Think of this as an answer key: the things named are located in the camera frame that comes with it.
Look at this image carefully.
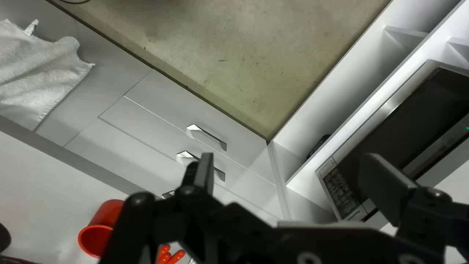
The red plastic cup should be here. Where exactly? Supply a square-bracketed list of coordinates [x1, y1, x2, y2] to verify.
[76, 199, 126, 260]

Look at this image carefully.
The orange plastic item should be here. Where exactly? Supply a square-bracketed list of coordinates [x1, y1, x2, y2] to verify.
[156, 244, 188, 264]

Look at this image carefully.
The white kitchen drawer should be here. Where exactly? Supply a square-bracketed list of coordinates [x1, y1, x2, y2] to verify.
[63, 117, 276, 227]

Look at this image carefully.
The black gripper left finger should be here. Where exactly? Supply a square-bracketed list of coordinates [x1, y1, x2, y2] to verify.
[100, 153, 276, 264]

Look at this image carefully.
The stainless steel black microwave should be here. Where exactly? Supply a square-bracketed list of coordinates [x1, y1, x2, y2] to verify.
[314, 58, 469, 225]

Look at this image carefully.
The white terry cloth towel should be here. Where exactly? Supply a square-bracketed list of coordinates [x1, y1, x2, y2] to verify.
[0, 18, 97, 133]

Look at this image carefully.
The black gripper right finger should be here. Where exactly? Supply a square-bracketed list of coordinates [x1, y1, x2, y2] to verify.
[359, 153, 469, 256]

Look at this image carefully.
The white open shelf unit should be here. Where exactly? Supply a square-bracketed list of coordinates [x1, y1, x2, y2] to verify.
[265, 0, 469, 264]

